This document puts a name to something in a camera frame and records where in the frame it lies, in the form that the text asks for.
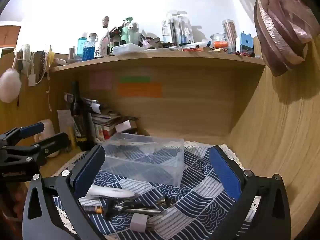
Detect black handled tool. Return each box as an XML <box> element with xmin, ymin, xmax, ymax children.
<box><xmin>100</xmin><ymin>197</ymin><xmax>118</xmax><ymax>220</ymax></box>

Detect frosted bottle silver cap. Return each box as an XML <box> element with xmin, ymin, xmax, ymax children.
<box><xmin>128</xmin><ymin>22</ymin><xmax>140</xmax><ymax>45</ymax></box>

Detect clear brush case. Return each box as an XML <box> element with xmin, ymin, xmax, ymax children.
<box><xmin>167</xmin><ymin>10</ymin><xmax>194</xmax><ymax>44</ymax></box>

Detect small black orange tube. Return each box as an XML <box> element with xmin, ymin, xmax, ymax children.
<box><xmin>82</xmin><ymin>205</ymin><xmax>103</xmax><ymax>214</ymax></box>

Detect white label bottle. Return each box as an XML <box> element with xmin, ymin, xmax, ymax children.
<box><xmin>161</xmin><ymin>20</ymin><xmax>170</xmax><ymax>42</ymax></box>

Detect green pump bottle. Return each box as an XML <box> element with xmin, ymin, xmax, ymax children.
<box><xmin>121</xmin><ymin>17</ymin><xmax>133</xmax><ymax>45</ymax></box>

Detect white tube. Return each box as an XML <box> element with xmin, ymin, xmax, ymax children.
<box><xmin>182</xmin><ymin>41</ymin><xmax>209</xmax><ymax>49</ymax></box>

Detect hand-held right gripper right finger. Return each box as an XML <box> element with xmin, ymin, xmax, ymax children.
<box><xmin>209</xmin><ymin>145</ymin><xmax>292</xmax><ymax>240</ymax></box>

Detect blue box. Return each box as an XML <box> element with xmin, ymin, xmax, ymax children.
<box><xmin>239</xmin><ymin>31</ymin><xmax>253</xmax><ymax>54</ymax></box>

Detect white paper tag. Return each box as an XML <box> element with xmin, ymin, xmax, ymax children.
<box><xmin>115</xmin><ymin>120</ymin><xmax>133</xmax><ymax>133</ymax></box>

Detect lace ribbon roll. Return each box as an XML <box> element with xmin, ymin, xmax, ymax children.
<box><xmin>34</xmin><ymin>50</ymin><xmax>48</xmax><ymax>84</ymax></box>

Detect pile of small boxes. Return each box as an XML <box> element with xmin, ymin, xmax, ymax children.
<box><xmin>82</xmin><ymin>97</ymin><xmax>138</xmax><ymax>143</ymax></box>

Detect clear bottle brown cap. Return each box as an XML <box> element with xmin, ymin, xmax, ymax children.
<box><xmin>100</xmin><ymin>16</ymin><xmax>112</xmax><ymax>55</ymax></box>

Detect blue wave-patterned cloth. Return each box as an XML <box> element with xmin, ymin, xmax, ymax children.
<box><xmin>54</xmin><ymin>140</ymin><xmax>263</xmax><ymax>240</ymax></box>

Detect tall clear canister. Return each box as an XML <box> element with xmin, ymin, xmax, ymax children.
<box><xmin>222</xmin><ymin>19</ymin><xmax>238</xmax><ymax>53</ymax></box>

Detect metal nippers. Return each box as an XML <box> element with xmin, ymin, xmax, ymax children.
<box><xmin>114</xmin><ymin>196</ymin><xmax>175</xmax><ymax>217</ymax></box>

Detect teal bottle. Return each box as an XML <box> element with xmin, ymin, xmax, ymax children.
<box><xmin>77</xmin><ymin>37</ymin><xmax>88</xmax><ymax>58</ymax></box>

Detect white fluffy pom pom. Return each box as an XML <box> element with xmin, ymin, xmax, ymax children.
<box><xmin>0</xmin><ymin>69</ymin><xmax>22</xmax><ymax>103</ymax></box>

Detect glass jar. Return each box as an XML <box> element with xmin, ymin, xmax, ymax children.
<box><xmin>210</xmin><ymin>33</ymin><xmax>229</xmax><ymax>52</ymax></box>

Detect green sticky note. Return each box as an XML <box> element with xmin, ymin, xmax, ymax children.
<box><xmin>119</xmin><ymin>76</ymin><xmax>152</xmax><ymax>83</ymax></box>

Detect grey white card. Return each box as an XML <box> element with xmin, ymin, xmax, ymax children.
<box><xmin>57</xmin><ymin>109</ymin><xmax>73</xmax><ymax>140</ymax></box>

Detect clear plastic storage box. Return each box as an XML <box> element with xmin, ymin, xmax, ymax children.
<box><xmin>101</xmin><ymin>132</ymin><xmax>185</xmax><ymax>188</ymax></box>

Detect pink sticky note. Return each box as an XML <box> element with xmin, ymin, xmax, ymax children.
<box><xmin>89</xmin><ymin>71</ymin><xmax>112</xmax><ymax>90</ymax></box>

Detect white handheld device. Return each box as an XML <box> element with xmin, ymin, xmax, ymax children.
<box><xmin>80</xmin><ymin>183</ymin><xmax>140</xmax><ymax>201</ymax></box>

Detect orange sticky note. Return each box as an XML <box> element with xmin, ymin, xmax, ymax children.
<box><xmin>118</xmin><ymin>83</ymin><xmax>163</xmax><ymax>98</ymax></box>

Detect cream ceramic mug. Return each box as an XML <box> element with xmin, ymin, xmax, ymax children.
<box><xmin>34</xmin><ymin>119</ymin><xmax>62</xmax><ymax>158</ymax></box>

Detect blue beaded jar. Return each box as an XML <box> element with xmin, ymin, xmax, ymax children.
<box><xmin>83</xmin><ymin>33</ymin><xmax>97</xmax><ymax>61</ymax></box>

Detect white plastic tray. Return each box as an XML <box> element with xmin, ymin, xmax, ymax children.
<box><xmin>112</xmin><ymin>43</ymin><xmax>145</xmax><ymax>56</ymax></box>

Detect dark wine bottle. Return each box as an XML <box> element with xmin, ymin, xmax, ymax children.
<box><xmin>71</xmin><ymin>81</ymin><xmax>95</xmax><ymax>152</ymax></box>

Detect white charger cube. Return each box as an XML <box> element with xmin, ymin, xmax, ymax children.
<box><xmin>130</xmin><ymin>212</ymin><xmax>150</xmax><ymax>233</ymax></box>

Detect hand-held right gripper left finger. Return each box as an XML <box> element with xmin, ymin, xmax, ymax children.
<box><xmin>22</xmin><ymin>145</ymin><xmax>107</xmax><ymax>240</ymax></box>

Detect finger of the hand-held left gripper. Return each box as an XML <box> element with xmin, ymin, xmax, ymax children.
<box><xmin>0</xmin><ymin>122</ymin><xmax>45</xmax><ymax>147</ymax></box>
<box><xmin>0</xmin><ymin>132</ymin><xmax>72</xmax><ymax>167</ymax></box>

